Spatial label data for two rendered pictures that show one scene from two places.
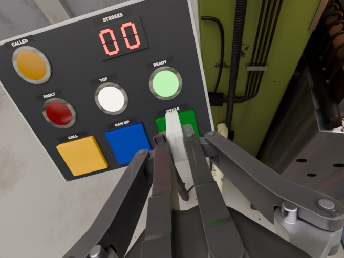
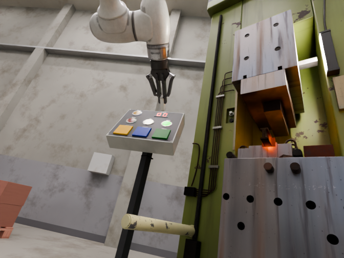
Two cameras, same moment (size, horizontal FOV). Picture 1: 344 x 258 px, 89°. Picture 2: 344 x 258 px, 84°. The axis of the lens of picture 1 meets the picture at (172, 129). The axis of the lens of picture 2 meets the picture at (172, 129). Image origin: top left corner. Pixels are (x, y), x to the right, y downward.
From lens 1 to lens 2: 0.92 m
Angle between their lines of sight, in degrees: 79
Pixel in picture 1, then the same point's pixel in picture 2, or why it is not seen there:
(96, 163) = (125, 131)
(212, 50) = (194, 158)
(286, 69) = not seen: hidden behind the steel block
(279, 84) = not seen: hidden behind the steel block
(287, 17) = (223, 145)
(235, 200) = not seen: outside the picture
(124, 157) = (136, 133)
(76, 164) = (119, 129)
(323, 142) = (230, 168)
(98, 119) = (139, 124)
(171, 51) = (173, 119)
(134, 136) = (145, 129)
